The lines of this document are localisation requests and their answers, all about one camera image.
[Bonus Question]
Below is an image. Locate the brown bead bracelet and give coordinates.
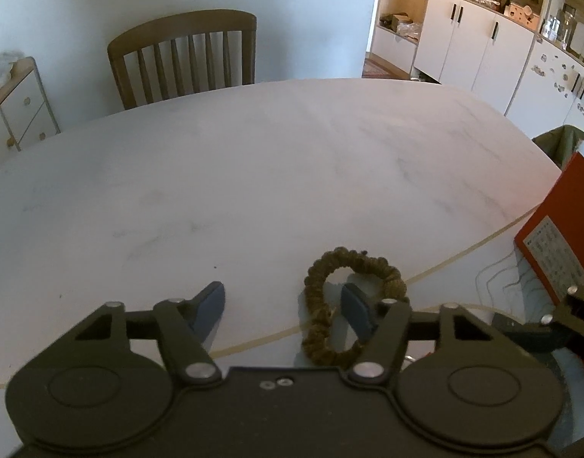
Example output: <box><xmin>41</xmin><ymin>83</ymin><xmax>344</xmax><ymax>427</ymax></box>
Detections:
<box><xmin>300</xmin><ymin>246</ymin><xmax>410</xmax><ymax>367</ymax></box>

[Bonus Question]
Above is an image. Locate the red white cardboard box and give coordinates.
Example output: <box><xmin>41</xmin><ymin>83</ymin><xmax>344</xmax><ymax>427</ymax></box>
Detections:
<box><xmin>514</xmin><ymin>142</ymin><xmax>584</xmax><ymax>304</ymax></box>

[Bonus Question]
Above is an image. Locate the red patterned doormat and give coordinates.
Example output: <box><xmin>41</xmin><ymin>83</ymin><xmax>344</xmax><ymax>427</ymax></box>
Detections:
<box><xmin>362</xmin><ymin>59</ymin><xmax>396</xmax><ymax>79</ymax></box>

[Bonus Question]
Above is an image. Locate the white drawer sideboard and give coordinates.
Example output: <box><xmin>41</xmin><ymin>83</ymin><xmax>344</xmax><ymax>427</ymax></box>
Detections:
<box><xmin>0</xmin><ymin>57</ymin><xmax>61</xmax><ymax>165</ymax></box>

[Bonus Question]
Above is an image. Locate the dark wooden chair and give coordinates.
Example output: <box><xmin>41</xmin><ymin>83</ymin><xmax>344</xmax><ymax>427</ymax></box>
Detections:
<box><xmin>107</xmin><ymin>10</ymin><xmax>258</xmax><ymax>110</ymax></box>

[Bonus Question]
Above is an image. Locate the white wall cabinet unit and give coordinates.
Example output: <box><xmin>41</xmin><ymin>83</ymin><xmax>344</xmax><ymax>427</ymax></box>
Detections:
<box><xmin>367</xmin><ymin>0</ymin><xmax>584</xmax><ymax>137</ymax></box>

